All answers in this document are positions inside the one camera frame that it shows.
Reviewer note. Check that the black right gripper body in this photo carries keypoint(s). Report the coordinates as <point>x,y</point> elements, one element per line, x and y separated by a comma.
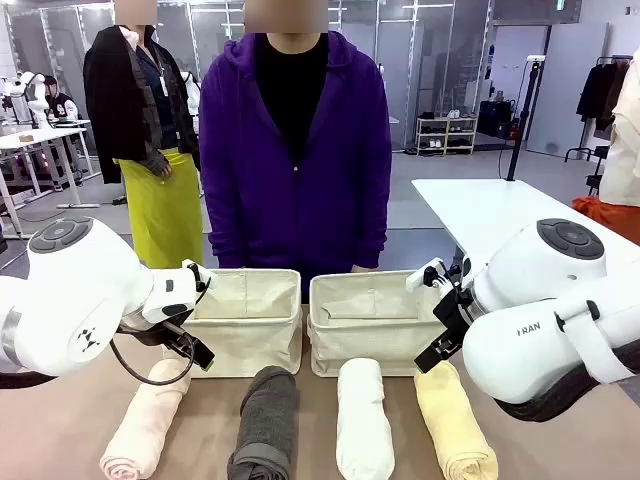
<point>452,310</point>

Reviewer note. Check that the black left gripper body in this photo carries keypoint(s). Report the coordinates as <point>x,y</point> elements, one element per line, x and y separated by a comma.
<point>177,337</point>

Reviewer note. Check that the yellow towel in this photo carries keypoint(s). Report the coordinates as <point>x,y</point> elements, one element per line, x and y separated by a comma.
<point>450,425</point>

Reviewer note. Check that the dark grey towel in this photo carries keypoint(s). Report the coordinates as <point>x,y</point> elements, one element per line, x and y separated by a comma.
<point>265,420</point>

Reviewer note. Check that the pink towel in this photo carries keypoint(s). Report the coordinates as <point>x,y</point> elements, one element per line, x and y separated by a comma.
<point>145,425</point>

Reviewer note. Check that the white towel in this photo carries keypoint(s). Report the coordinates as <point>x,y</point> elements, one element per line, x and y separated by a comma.
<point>362,425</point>

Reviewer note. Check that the person's right forearm purple sleeve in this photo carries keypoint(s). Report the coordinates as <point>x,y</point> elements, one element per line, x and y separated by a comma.
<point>220,235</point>

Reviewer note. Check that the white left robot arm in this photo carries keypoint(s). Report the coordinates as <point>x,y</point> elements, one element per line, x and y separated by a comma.
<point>75,300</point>

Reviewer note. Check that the person's left forearm purple sleeve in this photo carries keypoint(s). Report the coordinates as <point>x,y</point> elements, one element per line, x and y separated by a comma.
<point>372,235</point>

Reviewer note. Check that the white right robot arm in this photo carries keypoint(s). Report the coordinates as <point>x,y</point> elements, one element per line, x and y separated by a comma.
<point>525,340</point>

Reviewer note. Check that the bystander left hand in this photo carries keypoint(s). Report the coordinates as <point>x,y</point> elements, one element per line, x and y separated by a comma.
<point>161,164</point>

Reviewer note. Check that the cream fabric basket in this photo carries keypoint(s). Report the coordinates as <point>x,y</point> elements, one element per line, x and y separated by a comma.
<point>250,345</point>
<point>365,345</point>

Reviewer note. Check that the white side table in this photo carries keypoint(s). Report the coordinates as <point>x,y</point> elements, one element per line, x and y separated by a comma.
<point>490,210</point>

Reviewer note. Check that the bystander in yellow skirt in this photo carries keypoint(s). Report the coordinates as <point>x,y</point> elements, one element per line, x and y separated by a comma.
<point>165,210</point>

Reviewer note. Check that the wooden shoe rack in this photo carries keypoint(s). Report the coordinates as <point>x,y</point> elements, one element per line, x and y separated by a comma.
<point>445,134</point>

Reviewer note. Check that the red fire extinguisher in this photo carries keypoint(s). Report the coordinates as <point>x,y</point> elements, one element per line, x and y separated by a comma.
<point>515,131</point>

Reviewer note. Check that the black tripod pole with phone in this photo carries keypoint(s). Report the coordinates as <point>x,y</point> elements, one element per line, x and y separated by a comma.
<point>520,130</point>

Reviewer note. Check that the black luggage pile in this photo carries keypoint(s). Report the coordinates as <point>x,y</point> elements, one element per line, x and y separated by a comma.
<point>492,117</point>

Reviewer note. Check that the person in purple hoodie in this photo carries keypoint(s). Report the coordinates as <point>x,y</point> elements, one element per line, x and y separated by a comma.
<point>250,150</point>

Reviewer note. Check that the bystander in cream jacket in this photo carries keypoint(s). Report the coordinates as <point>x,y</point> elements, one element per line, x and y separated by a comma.
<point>622,165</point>

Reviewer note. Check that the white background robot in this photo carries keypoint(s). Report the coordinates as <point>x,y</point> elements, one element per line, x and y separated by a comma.
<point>192,95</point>
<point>35,100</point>

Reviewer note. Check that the white background desk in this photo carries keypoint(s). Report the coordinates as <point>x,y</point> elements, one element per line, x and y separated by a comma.
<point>30,140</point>

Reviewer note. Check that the seated person at desk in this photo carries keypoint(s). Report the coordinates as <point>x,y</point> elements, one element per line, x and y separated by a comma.
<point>62,107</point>

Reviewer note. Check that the clothes rack with dark coats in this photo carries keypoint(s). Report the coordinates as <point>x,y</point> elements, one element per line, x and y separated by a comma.
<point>595,95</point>

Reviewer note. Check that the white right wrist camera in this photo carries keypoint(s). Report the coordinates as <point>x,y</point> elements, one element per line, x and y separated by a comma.
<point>417,280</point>

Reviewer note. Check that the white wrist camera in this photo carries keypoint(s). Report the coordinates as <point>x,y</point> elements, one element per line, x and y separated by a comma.
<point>417,280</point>
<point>202,277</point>

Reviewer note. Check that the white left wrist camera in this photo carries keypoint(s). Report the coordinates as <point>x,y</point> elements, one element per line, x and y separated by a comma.
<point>202,277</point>

